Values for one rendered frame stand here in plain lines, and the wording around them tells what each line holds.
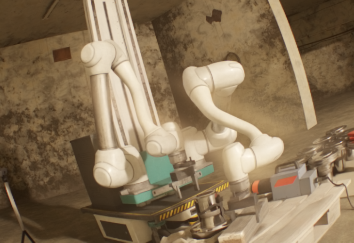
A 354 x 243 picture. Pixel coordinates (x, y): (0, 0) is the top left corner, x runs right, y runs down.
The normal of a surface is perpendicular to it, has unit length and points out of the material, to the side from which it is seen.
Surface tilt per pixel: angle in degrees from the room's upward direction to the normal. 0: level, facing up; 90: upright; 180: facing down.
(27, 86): 90
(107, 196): 90
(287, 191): 90
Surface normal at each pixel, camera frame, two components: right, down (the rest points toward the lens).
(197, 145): 0.16, -0.08
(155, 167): 0.64, -0.22
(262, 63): -0.78, 0.19
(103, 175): -0.38, 0.18
